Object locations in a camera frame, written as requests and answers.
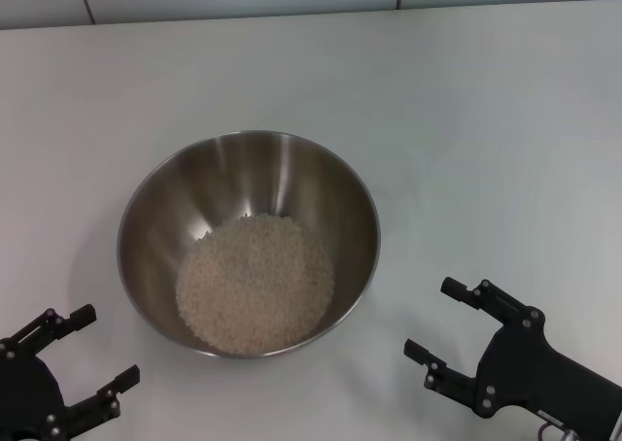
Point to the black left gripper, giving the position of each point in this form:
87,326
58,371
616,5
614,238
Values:
24,397

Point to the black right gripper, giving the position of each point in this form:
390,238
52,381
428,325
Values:
544,378

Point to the stainless steel mixing bowl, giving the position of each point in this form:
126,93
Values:
194,208

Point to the white rice grains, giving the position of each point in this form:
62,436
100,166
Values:
255,285

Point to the silver metal connector plug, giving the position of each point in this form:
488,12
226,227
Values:
556,432

